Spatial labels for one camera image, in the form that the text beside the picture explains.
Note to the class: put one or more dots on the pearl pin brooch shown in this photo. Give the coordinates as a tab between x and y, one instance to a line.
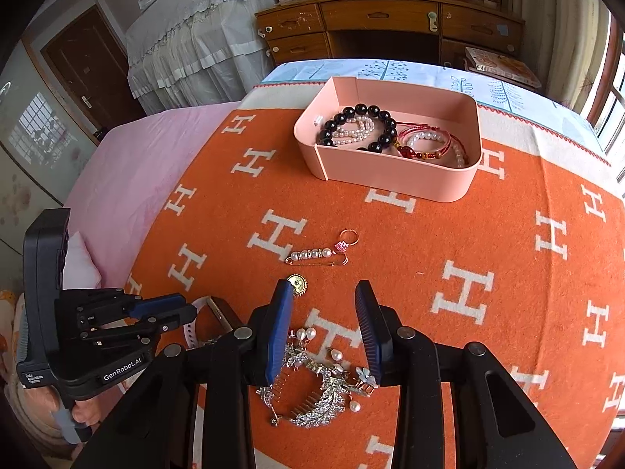
312	255

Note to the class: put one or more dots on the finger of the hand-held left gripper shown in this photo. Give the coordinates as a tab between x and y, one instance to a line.
158	304
171	325

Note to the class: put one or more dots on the barred window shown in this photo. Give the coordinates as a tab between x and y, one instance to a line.
610	97

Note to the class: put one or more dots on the white smart watch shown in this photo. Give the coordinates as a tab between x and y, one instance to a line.
191	334

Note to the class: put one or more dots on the wooden desk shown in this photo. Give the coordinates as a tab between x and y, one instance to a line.
371	14

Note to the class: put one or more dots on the orange patterned blanket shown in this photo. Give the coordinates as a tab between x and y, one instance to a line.
439	244

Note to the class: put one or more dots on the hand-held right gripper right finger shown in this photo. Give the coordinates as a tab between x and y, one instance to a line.
370	337

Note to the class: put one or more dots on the stack of books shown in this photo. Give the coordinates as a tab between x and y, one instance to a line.
498	66

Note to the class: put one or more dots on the white lace furniture cover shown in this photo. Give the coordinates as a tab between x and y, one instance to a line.
195	34

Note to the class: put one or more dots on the pink bedsheet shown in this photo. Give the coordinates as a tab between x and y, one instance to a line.
122	180

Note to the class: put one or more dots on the white flower pearl clip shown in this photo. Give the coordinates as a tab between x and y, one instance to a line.
364	376

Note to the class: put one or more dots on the person's left hand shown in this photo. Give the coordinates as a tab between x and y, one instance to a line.
88	410

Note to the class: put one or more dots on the blue white floral sheet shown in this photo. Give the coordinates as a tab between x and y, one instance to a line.
415	71

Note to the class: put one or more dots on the gold round pendant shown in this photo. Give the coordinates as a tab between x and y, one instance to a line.
298	286

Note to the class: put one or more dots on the green white drawer latch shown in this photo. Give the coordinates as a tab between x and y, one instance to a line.
431	20

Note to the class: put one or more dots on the beige curtain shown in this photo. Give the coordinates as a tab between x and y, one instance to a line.
561	19

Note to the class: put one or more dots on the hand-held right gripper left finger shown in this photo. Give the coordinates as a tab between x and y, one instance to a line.
276	337

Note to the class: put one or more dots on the pink jewelry box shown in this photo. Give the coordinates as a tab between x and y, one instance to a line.
390	171

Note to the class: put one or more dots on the white pink pillow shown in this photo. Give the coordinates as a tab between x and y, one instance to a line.
80	264

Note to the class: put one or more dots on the silver rhinestone hair comb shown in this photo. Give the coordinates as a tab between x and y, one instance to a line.
320	410

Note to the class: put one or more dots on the brown wooden door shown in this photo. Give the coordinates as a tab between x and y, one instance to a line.
83	58

